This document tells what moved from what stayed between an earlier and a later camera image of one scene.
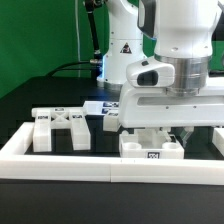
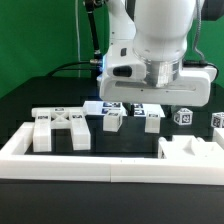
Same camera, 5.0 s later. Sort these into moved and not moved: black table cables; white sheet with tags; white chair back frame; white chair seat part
Moved: white chair seat part
Not moved: black table cables; white sheet with tags; white chair back frame
